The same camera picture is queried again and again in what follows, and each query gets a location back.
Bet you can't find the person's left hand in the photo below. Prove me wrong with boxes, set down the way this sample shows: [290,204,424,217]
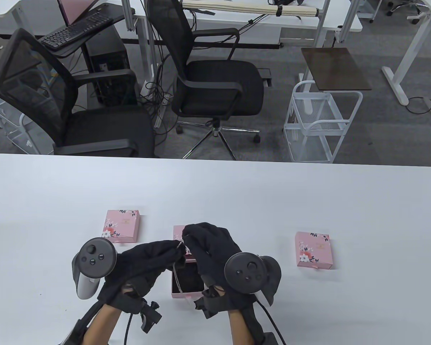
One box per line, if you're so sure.
[97,240,186,313]

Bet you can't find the person's right hand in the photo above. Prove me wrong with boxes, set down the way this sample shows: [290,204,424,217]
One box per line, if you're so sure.
[182,222,260,319]

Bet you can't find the silver necklace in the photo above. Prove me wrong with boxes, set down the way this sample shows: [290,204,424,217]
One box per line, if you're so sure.
[172,238,188,294]

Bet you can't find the pink box tray black lining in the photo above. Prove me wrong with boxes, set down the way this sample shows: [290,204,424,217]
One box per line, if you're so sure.
[171,259,206,299]

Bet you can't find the grey handheld controller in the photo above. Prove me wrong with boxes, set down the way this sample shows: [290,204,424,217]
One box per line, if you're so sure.
[224,253,282,307]
[72,237,118,300]

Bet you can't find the pink floral box sleeve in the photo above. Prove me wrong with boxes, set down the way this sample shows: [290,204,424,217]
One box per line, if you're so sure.
[295,232,334,270]

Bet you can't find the person's right forearm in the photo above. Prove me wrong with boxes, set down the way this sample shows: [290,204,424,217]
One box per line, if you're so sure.
[228,310,254,345]

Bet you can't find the person's left forearm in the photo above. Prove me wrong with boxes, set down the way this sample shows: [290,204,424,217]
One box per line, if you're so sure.
[83,304,122,345]

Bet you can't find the black mesh office chair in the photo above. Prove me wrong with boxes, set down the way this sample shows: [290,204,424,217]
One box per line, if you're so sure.
[0,28,160,158]

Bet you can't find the black office chair chrome base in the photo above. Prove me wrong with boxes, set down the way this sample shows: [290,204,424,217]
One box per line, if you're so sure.
[146,0,272,160]

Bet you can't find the black computer tower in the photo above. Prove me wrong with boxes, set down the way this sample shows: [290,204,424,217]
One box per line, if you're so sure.
[85,27,138,106]

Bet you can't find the dark wooden board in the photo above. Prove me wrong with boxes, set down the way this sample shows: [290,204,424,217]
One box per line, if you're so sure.
[301,47,372,91]

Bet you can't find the black keyboard tray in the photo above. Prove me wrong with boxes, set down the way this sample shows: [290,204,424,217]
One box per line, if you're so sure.
[40,7,135,58]

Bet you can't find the black keyboard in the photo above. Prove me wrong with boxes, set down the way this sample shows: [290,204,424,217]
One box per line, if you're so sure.
[40,13,115,50]

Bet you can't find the white desk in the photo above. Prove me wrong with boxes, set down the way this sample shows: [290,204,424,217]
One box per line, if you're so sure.
[0,0,126,36]
[122,0,363,78]
[382,0,431,132]

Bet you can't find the distant chair base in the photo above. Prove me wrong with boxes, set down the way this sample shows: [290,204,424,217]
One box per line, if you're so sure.
[385,0,430,25]

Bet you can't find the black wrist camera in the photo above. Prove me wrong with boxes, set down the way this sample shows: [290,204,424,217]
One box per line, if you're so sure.
[194,284,227,319]
[123,284,163,333]

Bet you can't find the black glove cable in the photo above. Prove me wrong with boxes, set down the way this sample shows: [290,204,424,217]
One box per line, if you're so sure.
[255,300,287,345]
[124,313,134,345]

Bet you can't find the tangle of black cables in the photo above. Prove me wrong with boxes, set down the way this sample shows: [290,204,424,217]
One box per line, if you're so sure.
[138,61,175,137]

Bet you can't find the white wire cart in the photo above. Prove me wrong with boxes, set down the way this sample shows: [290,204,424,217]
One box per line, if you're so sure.
[0,86,54,155]
[283,81,363,164]

